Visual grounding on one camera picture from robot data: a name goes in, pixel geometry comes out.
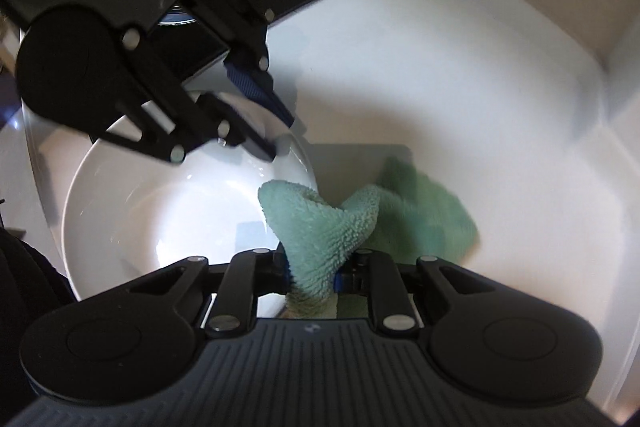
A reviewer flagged green microfiber cloth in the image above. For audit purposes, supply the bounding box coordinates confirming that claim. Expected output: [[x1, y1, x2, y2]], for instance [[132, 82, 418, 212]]
[[258, 157, 478, 319]]

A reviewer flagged white ceramic bowl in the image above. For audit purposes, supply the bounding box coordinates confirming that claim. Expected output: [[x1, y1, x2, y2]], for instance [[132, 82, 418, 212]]
[[60, 90, 320, 301]]

